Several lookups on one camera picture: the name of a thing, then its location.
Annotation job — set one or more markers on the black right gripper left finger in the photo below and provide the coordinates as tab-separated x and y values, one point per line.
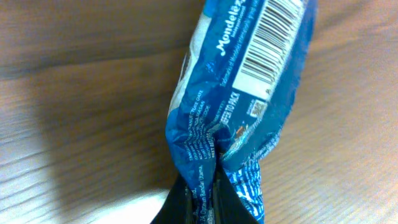
177	208

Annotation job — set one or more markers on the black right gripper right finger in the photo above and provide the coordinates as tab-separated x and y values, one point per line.
227	206

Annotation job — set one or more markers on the blue snack wrapper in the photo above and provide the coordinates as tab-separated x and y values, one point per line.
236	89

